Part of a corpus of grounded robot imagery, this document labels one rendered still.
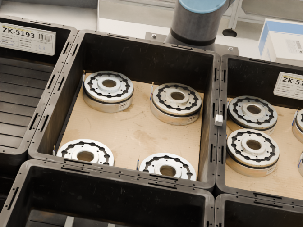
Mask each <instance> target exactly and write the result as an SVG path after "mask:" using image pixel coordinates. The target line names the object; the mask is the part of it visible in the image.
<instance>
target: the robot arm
mask: <svg viewBox="0 0 303 227"><path fill-rule="evenodd" d="M234 1H235V0H176V3H175V8H174V14H173V18H172V23H171V27H170V32H169V34H168V36H167V37H166V39H165V41H164V43H169V44H174V45H181V46H186V47H192V48H197V49H202V50H209V51H214V52H216V49H215V40H216V35H217V32H218V28H219V24H220V20H221V18H222V16H223V14H224V13H225V12H226V10H227V9H228V8H229V7H230V5H231V4H232V3H233V2H234Z"/></svg>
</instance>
